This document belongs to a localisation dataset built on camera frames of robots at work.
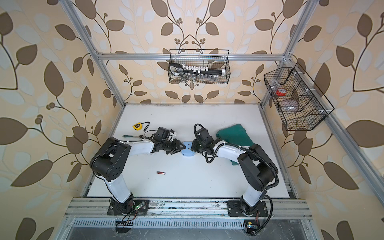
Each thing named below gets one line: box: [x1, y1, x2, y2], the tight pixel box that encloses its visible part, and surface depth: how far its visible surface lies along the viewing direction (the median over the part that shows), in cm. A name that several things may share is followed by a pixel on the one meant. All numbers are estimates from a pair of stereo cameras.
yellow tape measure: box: [132, 121, 150, 132], surface depth 107 cm
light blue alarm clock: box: [181, 141, 196, 157], surface depth 93 cm
